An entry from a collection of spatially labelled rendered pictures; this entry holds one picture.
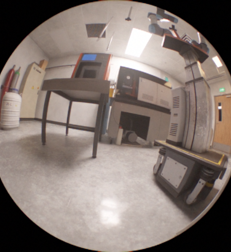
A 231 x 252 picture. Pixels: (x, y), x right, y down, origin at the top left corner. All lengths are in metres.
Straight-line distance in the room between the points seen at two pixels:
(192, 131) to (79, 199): 0.73
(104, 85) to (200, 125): 0.75
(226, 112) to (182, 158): 3.86
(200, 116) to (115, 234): 0.70
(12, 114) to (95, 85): 1.53
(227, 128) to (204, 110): 3.55
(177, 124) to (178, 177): 0.33
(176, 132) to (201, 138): 0.19
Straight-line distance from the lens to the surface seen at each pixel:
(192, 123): 0.62
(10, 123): 1.80
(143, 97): 1.53
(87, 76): 0.89
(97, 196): 0.47
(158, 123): 1.55
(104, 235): 0.38
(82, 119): 2.58
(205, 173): 0.47
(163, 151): 0.63
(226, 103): 4.32
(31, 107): 3.48
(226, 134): 4.10
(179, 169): 0.50
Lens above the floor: 0.37
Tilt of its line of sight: 3 degrees down
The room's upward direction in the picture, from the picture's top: 9 degrees clockwise
